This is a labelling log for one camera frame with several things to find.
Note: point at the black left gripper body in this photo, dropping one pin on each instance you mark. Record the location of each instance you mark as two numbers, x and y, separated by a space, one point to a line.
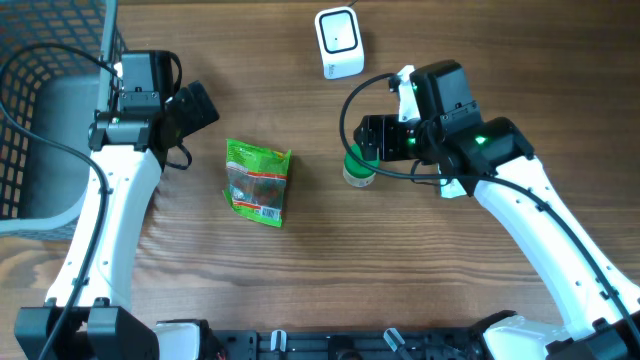
201 110

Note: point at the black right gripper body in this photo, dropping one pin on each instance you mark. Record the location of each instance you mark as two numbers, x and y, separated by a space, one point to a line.
367 138

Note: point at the green lid small jar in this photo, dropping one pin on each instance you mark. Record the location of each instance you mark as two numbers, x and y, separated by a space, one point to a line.
354 173

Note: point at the teal wet wipes pack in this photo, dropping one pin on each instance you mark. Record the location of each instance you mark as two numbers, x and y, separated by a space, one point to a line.
450 189

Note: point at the green snack bag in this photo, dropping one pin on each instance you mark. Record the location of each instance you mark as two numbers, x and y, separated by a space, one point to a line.
257 180

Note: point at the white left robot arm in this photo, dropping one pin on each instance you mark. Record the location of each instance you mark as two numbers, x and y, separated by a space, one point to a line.
86 313

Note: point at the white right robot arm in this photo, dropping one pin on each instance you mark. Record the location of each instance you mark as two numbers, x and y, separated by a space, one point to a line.
439 124

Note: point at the white barcode scanner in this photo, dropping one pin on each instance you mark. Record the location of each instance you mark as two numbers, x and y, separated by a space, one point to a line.
340 43

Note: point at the grey plastic mesh basket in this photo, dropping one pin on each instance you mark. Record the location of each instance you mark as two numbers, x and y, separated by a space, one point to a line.
51 90

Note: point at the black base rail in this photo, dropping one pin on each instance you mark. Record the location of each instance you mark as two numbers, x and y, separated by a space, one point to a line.
442 343

